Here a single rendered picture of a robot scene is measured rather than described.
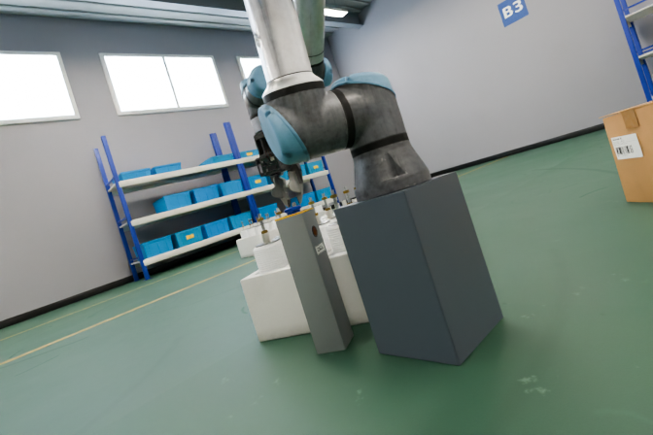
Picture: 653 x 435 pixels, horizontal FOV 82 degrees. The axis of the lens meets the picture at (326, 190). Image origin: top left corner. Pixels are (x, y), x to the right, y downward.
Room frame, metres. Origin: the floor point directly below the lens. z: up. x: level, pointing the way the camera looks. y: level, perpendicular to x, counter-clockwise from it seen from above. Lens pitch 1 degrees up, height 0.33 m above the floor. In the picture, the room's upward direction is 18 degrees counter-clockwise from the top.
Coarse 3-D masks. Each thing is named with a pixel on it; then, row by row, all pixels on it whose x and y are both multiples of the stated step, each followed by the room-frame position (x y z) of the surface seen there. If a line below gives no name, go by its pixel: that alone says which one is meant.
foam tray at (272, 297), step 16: (336, 256) 0.94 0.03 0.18; (256, 272) 1.09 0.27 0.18; (272, 272) 1.00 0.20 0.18; (288, 272) 0.99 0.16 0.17; (336, 272) 0.94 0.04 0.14; (352, 272) 0.93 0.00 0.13; (256, 288) 1.02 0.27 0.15; (272, 288) 1.01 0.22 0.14; (288, 288) 0.99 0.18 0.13; (352, 288) 0.93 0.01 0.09; (256, 304) 1.03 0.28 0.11; (272, 304) 1.01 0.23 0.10; (288, 304) 1.00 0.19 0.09; (352, 304) 0.93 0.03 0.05; (256, 320) 1.03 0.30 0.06; (272, 320) 1.02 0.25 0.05; (288, 320) 1.00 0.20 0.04; (304, 320) 0.98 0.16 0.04; (352, 320) 0.94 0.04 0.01; (368, 320) 0.92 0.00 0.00; (272, 336) 1.02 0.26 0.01; (288, 336) 1.01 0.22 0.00
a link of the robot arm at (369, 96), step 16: (352, 80) 0.68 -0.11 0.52; (368, 80) 0.68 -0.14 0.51; (384, 80) 0.70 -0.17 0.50; (352, 96) 0.67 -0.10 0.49; (368, 96) 0.68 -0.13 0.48; (384, 96) 0.69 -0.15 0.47; (352, 112) 0.67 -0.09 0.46; (368, 112) 0.68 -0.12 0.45; (384, 112) 0.68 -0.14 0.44; (352, 128) 0.67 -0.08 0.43; (368, 128) 0.68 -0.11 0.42; (384, 128) 0.68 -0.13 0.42; (400, 128) 0.70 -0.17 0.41; (352, 144) 0.70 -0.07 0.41
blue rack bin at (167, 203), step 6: (186, 192) 5.39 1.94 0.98; (162, 198) 5.20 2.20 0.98; (168, 198) 5.21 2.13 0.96; (174, 198) 5.27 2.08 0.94; (180, 198) 5.32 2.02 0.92; (186, 198) 5.38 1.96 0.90; (156, 204) 5.42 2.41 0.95; (162, 204) 5.27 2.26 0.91; (168, 204) 5.20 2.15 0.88; (174, 204) 5.26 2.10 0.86; (180, 204) 5.31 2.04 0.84; (186, 204) 5.37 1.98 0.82; (156, 210) 5.48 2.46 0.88; (162, 210) 5.33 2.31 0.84; (168, 210) 5.19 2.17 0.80
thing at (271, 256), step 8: (280, 240) 1.07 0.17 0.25; (256, 248) 1.06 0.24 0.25; (264, 248) 1.04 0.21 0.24; (272, 248) 1.04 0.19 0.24; (280, 248) 1.05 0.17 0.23; (256, 256) 1.06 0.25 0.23; (264, 256) 1.04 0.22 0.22; (272, 256) 1.04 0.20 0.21; (280, 256) 1.05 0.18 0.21; (264, 264) 1.04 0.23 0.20; (272, 264) 1.04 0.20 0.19; (280, 264) 1.04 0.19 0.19; (264, 272) 1.04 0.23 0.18
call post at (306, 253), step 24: (312, 216) 0.86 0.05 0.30; (288, 240) 0.83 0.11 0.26; (312, 240) 0.82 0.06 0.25; (312, 264) 0.82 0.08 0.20; (312, 288) 0.82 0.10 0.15; (336, 288) 0.86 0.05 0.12; (312, 312) 0.83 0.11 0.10; (336, 312) 0.82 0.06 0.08; (312, 336) 0.83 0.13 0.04; (336, 336) 0.81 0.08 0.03
